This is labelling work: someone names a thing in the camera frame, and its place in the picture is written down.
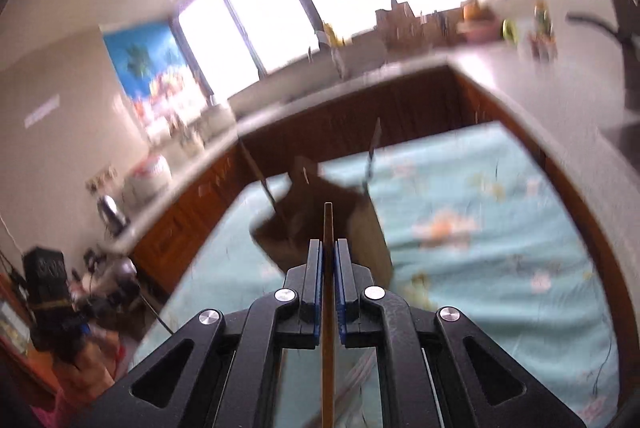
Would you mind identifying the wooden base cabinets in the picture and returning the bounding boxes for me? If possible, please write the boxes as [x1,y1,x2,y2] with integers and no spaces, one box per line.
[132,62,627,305]

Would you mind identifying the grey kitchen countertop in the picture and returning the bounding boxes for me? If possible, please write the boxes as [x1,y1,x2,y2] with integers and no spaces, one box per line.
[107,40,640,255]

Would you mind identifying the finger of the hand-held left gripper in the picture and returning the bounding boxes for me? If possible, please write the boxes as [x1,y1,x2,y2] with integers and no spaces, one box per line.
[75,287,139,325]

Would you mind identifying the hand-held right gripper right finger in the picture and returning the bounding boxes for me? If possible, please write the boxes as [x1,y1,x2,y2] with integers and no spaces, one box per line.
[335,238,586,428]

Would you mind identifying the teal floral tablecloth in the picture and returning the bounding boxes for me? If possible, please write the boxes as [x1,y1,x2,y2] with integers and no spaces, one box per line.
[127,120,624,428]

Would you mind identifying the tropical wall poster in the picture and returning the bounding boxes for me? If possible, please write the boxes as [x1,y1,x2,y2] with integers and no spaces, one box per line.
[102,22,202,120]

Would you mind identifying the wooden utensil holder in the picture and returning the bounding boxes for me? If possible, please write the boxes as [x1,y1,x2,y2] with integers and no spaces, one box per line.
[249,155,395,292]

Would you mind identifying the white and red rice cooker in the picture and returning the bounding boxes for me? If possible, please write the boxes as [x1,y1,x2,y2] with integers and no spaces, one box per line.
[122,152,172,205]

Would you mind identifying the tall white electric cooker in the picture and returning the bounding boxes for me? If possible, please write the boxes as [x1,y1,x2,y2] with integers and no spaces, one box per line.
[199,103,237,141]

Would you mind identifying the condiment bottles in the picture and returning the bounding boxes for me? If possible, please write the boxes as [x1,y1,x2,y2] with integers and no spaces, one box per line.
[532,2,554,40]

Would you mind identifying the metal spoon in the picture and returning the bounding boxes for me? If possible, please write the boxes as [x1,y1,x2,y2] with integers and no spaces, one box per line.
[113,257,175,336]

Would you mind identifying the black wok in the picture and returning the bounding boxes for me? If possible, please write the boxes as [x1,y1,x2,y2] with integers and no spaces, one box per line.
[566,12,640,111]

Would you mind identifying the yellow bowl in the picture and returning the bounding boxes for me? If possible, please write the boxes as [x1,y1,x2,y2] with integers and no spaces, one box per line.
[462,2,494,22]

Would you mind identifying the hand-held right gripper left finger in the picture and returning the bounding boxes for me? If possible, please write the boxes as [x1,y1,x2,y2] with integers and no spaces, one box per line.
[87,238,324,428]

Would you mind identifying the yellow bottle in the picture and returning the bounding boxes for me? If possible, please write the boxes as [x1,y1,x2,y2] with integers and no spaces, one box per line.
[322,22,347,50]

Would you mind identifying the person's left forearm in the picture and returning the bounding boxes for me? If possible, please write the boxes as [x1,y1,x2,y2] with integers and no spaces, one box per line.
[54,340,122,393]

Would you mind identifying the steel electric kettle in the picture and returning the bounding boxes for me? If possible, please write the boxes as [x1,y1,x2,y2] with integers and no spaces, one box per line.
[97,195,129,235]

